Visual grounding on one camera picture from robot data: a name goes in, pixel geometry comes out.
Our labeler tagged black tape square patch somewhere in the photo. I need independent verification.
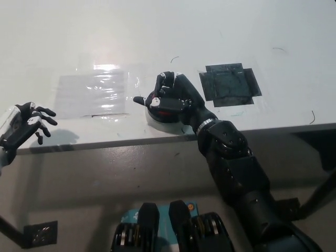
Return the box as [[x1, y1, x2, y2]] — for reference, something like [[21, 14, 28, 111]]
[[198, 62, 263, 108]]

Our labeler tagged dark table frame beam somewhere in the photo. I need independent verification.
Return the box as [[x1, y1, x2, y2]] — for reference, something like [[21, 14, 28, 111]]
[[291, 130, 336, 171]]

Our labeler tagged black metal table leg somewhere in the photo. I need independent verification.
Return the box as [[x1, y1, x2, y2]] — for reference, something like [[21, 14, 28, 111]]
[[0, 214, 28, 249], [299, 173, 336, 220]]

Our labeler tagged clear plastic taped sheet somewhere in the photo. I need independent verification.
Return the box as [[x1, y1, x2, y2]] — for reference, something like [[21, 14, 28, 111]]
[[55, 69, 130, 121]]

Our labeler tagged red dome push button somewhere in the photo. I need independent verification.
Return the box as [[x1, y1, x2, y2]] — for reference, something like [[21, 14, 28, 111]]
[[144, 90, 194, 135]]

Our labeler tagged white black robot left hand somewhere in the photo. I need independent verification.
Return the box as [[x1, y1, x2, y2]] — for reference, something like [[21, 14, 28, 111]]
[[0, 101, 58, 158]]

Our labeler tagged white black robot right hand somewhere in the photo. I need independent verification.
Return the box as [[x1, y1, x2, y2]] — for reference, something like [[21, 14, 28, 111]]
[[133, 70, 214, 132]]

